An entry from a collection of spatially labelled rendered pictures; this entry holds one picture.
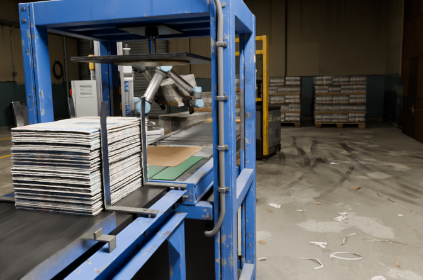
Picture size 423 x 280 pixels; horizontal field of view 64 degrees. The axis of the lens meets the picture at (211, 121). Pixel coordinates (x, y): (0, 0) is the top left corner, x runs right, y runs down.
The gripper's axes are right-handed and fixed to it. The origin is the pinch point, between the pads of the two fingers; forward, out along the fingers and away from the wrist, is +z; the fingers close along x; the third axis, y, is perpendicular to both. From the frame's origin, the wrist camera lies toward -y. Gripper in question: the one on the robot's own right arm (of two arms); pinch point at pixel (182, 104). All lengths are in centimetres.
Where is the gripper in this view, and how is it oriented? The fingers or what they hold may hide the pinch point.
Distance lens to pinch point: 339.3
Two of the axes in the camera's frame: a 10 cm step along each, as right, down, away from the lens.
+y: -3.1, -9.0, -3.1
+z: -5.6, -0.9, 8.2
